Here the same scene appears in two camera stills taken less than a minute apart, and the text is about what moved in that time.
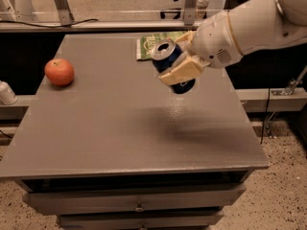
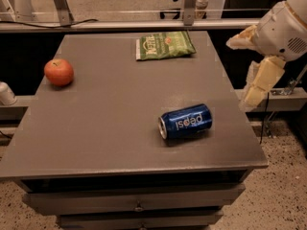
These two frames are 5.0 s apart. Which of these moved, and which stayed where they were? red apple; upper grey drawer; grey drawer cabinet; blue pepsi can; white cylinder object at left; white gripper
Moved: white gripper; blue pepsi can
Stayed: upper grey drawer; grey drawer cabinet; red apple; white cylinder object at left
